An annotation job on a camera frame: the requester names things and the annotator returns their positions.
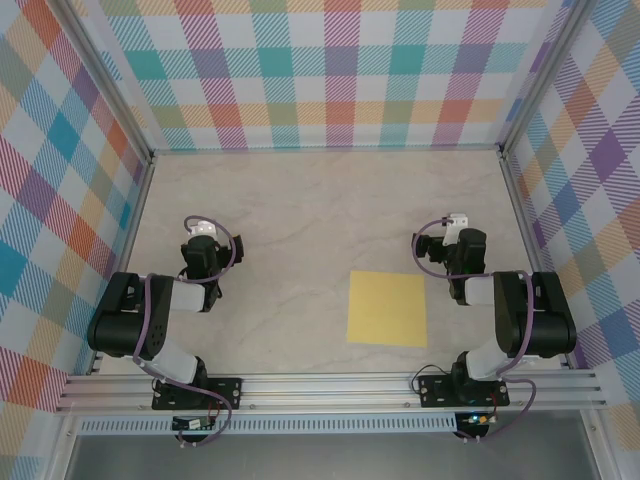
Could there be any grey metal sheet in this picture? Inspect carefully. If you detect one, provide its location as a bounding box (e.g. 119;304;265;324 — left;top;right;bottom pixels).
64;433;601;480

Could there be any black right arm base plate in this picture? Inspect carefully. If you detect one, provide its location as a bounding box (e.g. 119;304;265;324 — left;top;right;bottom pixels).
417;373;511;409

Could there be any long aluminium mounting rail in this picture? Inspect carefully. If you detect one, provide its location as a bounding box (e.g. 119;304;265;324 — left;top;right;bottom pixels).
54;369;609;414

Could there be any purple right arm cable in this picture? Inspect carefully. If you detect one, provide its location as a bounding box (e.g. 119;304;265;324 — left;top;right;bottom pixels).
410;215;539;444

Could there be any aluminium frame leg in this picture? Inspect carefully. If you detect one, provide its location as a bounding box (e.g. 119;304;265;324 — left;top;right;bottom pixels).
579;407;619;480
47;414;81;480

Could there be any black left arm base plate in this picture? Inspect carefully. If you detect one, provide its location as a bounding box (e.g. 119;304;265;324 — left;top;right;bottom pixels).
151;377;245;411

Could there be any aluminium table side rail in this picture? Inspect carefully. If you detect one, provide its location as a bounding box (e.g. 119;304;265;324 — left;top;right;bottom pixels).
498;149;576;371
87;152;157;376

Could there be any aluminium frame post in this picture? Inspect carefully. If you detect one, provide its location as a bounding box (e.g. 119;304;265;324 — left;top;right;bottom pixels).
498;0;591;156
58;0;155;164

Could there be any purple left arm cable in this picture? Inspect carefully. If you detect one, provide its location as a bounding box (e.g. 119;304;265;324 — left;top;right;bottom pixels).
132;214;239;448

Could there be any yellow square paper sheet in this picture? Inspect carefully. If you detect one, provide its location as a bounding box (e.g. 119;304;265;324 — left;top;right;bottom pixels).
346;270;429;348

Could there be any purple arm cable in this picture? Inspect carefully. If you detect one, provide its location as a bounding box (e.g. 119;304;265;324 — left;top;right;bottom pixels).
410;215;539;444
132;214;239;448

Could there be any slotted grey cable duct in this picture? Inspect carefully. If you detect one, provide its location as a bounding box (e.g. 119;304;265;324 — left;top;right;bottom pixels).
78;412;459;435

